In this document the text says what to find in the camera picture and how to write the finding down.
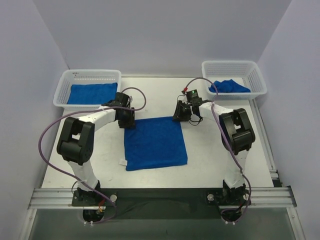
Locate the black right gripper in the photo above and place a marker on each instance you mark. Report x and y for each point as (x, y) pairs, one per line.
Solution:
(182, 113)

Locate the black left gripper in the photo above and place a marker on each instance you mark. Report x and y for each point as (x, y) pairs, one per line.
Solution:
(126, 121)

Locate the blue towel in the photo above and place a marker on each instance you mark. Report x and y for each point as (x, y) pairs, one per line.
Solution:
(92, 94)
(154, 143)

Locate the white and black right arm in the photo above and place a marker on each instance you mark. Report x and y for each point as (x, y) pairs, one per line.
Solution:
(236, 132)

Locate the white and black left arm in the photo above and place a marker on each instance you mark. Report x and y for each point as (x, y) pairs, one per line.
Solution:
(76, 141)

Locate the crumpled blue towels pile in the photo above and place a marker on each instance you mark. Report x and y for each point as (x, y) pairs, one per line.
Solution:
(228, 86)

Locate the white basket with towels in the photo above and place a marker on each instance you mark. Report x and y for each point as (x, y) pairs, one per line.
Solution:
(244, 72)

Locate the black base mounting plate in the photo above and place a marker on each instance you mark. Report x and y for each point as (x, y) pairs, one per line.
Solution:
(163, 203)

